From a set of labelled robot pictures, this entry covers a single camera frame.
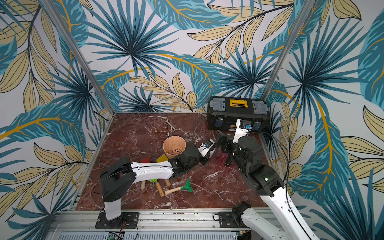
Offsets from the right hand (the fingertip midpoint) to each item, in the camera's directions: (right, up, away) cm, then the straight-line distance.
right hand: (217, 135), depth 63 cm
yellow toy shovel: (-29, -16, +30) cm, 45 cm away
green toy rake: (-13, -30, +22) cm, 39 cm away
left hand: (-1, -8, +19) cm, 20 cm away
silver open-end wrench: (-27, +5, +50) cm, 57 cm away
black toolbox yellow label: (+10, +14, +37) cm, 40 cm away
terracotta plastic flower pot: (-23, -9, +35) cm, 43 cm away
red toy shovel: (-40, -18, +35) cm, 56 cm away
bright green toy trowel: (-29, -29, +19) cm, 45 cm away
